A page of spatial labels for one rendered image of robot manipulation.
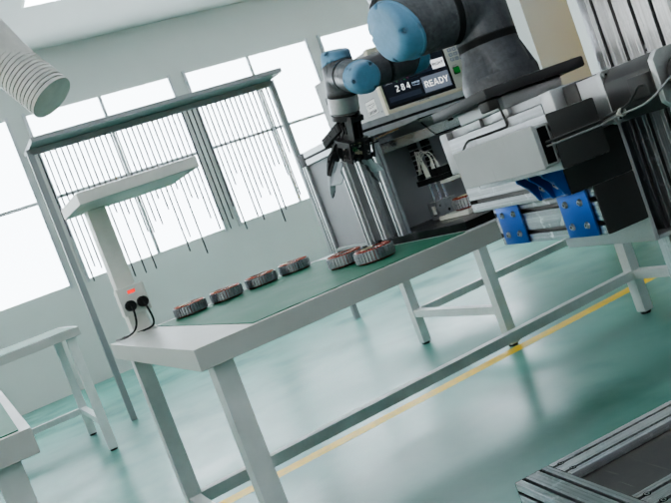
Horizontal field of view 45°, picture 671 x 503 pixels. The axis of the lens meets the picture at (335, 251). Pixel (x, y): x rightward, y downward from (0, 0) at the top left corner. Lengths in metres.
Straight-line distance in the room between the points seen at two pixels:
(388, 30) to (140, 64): 7.48
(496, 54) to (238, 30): 7.88
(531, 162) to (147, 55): 7.87
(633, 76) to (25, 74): 2.01
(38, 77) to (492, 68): 1.65
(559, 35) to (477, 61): 5.02
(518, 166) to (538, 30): 5.18
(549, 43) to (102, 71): 4.57
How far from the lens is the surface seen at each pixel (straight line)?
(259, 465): 1.85
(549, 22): 6.58
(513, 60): 1.59
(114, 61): 8.91
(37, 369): 8.38
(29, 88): 2.81
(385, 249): 2.11
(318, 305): 1.84
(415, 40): 1.54
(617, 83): 1.33
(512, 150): 1.33
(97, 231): 2.67
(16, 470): 1.65
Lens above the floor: 0.96
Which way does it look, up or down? 4 degrees down
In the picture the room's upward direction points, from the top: 20 degrees counter-clockwise
